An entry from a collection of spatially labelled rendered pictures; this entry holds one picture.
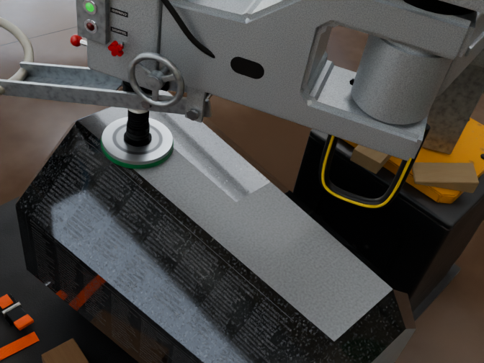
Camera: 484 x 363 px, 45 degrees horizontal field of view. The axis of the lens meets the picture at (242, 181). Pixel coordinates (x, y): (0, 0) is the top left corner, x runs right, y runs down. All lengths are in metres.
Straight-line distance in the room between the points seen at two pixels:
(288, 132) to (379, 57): 2.04
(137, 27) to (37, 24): 2.62
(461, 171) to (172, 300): 1.05
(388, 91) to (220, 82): 0.40
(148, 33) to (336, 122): 0.50
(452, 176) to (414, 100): 0.74
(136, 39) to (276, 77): 0.35
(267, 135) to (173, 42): 1.89
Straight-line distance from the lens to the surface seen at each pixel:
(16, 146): 3.13
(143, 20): 1.46
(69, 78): 1.91
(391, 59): 1.32
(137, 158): 1.76
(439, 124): 2.13
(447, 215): 2.04
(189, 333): 1.62
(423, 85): 1.35
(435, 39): 1.28
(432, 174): 2.06
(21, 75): 1.98
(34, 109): 3.34
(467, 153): 2.26
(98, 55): 1.58
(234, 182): 1.76
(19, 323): 2.37
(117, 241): 1.76
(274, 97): 1.42
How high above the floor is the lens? 2.04
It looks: 43 degrees down
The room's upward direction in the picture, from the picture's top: 11 degrees clockwise
